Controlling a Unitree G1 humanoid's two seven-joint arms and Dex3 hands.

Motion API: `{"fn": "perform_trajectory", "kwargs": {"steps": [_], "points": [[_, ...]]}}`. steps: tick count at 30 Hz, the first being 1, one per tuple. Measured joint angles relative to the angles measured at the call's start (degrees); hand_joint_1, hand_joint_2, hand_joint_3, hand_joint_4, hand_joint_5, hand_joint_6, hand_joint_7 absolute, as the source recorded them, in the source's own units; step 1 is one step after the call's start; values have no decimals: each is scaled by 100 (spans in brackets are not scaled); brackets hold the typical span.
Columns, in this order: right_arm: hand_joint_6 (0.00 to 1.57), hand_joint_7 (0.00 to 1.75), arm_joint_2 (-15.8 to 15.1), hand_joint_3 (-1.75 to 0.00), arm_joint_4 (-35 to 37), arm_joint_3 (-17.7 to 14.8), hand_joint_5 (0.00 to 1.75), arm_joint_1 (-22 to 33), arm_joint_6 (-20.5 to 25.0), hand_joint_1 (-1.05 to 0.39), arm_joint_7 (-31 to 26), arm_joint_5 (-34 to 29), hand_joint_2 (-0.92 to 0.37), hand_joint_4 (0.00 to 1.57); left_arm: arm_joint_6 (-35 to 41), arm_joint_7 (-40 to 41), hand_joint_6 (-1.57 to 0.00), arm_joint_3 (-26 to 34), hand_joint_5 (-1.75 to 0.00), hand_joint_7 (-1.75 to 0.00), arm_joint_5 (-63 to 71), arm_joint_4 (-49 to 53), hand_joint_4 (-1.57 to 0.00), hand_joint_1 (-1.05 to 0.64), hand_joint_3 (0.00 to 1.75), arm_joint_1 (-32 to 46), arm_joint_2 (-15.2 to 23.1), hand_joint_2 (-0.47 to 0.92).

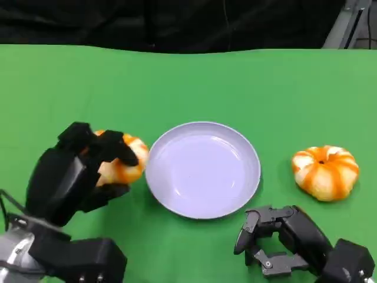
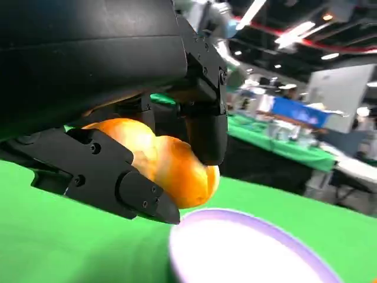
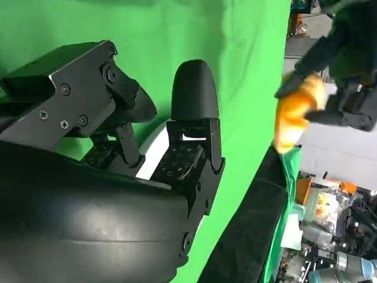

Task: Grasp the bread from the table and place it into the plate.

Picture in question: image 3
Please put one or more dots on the orange cardboard box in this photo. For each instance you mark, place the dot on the orange cardboard box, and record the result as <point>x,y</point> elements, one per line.
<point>303,190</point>

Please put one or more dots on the green table cloth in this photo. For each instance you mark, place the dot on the green table cloth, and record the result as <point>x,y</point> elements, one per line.
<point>235,73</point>

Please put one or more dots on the black backdrop cloth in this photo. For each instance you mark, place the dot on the black backdrop cloth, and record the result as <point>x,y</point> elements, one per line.
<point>253,221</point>

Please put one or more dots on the clear plastic bag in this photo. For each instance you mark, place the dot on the clear plastic bag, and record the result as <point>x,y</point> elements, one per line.
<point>324,206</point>

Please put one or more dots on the black workshop machine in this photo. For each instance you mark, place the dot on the black workshop machine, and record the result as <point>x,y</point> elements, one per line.
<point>359,224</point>

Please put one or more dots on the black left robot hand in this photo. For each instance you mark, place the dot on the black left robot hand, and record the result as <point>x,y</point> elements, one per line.
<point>353,44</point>

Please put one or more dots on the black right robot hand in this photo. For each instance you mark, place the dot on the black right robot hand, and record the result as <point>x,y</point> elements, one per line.
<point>88,218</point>

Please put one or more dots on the orange and white bread roll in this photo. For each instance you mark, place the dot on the orange and white bread roll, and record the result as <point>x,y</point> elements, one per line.
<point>294,118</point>

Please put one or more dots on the lilac plate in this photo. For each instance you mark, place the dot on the lilac plate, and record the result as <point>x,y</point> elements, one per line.
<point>153,153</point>

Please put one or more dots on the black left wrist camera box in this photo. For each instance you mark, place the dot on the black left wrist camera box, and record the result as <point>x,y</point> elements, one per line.
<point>359,106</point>

